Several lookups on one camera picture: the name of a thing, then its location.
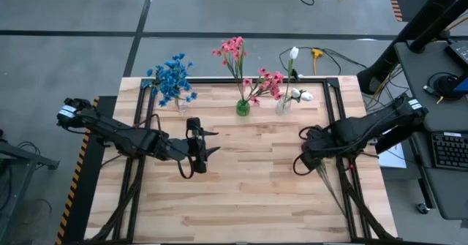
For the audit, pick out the black round device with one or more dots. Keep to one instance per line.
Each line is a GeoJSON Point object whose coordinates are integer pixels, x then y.
{"type": "Point", "coordinates": [448, 87]}

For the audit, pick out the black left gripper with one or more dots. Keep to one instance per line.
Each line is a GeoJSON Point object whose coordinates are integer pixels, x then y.
{"type": "Point", "coordinates": [195, 148]}

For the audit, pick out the green glass vase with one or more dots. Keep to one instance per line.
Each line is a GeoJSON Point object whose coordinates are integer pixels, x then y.
{"type": "Point", "coordinates": [242, 109]}

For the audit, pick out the black mat striped edge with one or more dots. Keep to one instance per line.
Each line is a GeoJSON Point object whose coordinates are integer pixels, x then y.
{"type": "Point", "coordinates": [409, 0]}
{"type": "Point", "coordinates": [86, 194]}

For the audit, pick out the clear ribbed glass vase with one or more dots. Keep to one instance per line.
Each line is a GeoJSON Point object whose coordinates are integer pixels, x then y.
{"type": "Point", "coordinates": [282, 109]}

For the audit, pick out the black keyboard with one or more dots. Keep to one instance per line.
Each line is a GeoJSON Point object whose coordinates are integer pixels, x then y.
{"type": "Point", "coordinates": [451, 151]}

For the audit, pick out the dark laptop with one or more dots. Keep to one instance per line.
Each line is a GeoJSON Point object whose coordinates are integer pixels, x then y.
{"type": "Point", "coordinates": [460, 53]}

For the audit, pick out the grey metal cart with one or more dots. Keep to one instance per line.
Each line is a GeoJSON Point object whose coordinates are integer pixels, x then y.
{"type": "Point", "coordinates": [36, 159]}

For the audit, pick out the clear tall glass vase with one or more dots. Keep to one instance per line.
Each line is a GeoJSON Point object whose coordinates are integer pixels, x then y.
{"type": "Point", "coordinates": [181, 107]}

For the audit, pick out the blue desk item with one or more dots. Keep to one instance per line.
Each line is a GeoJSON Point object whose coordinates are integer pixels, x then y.
{"type": "Point", "coordinates": [462, 86]}

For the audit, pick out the dark grey desk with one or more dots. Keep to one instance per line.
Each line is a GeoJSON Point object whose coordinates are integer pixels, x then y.
{"type": "Point", "coordinates": [417, 77]}

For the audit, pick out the black caster wheel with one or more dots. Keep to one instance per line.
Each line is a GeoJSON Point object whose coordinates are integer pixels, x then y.
{"type": "Point", "coordinates": [423, 208]}

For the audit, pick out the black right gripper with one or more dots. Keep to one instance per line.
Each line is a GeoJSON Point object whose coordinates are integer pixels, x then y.
{"type": "Point", "coordinates": [314, 153]}

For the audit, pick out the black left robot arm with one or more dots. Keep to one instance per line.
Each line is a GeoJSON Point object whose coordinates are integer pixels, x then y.
{"type": "Point", "coordinates": [120, 137]}

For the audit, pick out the white paper sheet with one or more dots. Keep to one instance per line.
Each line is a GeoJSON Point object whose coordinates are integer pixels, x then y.
{"type": "Point", "coordinates": [395, 161]}

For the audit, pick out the white artificial tulip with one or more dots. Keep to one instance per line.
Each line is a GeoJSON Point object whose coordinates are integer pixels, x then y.
{"type": "Point", "coordinates": [293, 53]}
{"type": "Point", "coordinates": [295, 93]}
{"type": "Point", "coordinates": [307, 96]}

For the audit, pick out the black tower fan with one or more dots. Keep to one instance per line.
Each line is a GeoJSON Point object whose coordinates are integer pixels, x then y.
{"type": "Point", "coordinates": [420, 27]}

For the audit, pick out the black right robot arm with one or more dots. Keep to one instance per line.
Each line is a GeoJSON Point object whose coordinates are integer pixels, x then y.
{"type": "Point", "coordinates": [373, 124]}

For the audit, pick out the black metal table frame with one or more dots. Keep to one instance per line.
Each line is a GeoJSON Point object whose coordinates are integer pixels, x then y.
{"type": "Point", "coordinates": [214, 80]}

